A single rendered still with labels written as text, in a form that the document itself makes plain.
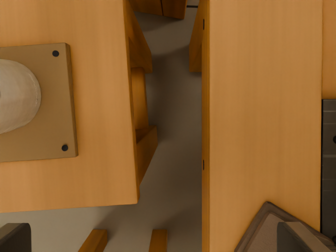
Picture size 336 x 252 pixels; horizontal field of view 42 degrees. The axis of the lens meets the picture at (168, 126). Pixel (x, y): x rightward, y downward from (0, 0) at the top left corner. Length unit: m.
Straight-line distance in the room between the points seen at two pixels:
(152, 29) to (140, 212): 0.60
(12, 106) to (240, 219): 0.30
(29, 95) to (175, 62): 0.95
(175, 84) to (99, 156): 0.87
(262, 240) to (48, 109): 0.32
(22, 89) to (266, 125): 0.29
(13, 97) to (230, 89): 0.25
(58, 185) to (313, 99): 0.35
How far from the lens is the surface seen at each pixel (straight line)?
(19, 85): 0.53
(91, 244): 1.37
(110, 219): 1.51
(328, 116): 0.58
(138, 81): 1.21
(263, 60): 0.56
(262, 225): 0.54
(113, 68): 0.60
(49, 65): 0.60
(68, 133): 0.60
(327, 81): 0.60
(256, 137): 0.55
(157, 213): 1.49
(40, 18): 0.63
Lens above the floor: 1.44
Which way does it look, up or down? 87 degrees down
